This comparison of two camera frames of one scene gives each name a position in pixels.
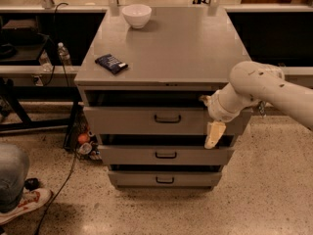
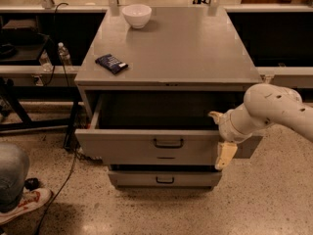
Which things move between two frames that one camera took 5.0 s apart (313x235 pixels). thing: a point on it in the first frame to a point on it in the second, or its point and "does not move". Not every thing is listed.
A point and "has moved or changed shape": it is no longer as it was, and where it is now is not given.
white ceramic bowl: x=137 y=15 does not move
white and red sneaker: x=30 y=200 does not move
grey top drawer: x=156 y=120 has moved or changed shape
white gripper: x=216 y=109 to x=227 y=127
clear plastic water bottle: x=64 y=54 does not move
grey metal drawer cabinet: x=142 y=81 does not move
